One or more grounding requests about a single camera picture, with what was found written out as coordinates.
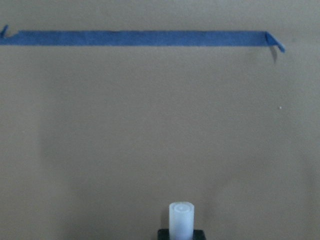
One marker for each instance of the purple highlighter pen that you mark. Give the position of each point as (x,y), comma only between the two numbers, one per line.
(181,220)

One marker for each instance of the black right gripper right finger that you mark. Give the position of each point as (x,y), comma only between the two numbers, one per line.
(198,234)

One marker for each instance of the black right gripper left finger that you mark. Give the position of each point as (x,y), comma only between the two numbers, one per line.
(163,234)

